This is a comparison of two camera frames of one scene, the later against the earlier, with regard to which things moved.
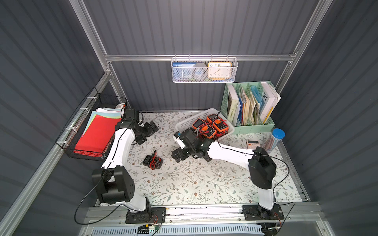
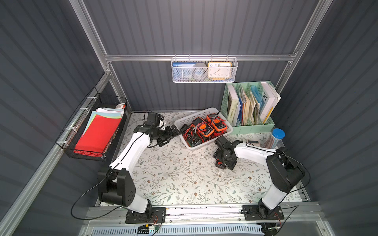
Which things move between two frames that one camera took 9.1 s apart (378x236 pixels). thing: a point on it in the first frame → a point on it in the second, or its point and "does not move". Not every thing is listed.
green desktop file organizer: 248,106 does not move
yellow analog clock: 219,71 does not move
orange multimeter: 219,124 does not move
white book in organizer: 270,98 does not move
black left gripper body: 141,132 → 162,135
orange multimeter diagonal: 205,130 does not move
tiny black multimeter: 153,161 → 183,128
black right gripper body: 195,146 → 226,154
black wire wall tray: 90,133 does not move
